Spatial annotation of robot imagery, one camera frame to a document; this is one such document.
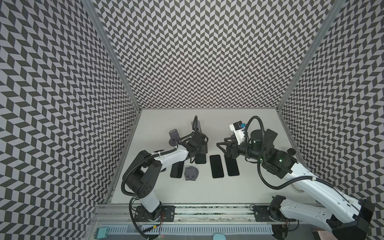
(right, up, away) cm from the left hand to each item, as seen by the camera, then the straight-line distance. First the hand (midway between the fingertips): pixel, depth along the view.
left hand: (202, 146), depth 91 cm
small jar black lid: (+51, -2, -6) cm, 52 cm away
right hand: (+8, +4, -24) cm, 25 cm away
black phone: (-1, -6, -4) cm, 8 cm away
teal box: (-46, -34, -25) cm, 62 cm away
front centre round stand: (-6, -14, -8) cm, 17 cm away
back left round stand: (-18, +4, +4) cm, 19 cm away
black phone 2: (+18, -12, -2) cm, 22 cm away
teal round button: (+7, -36, -25) cm, 45 cm away
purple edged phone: (-22, -12, -5) cm, 26 cm away
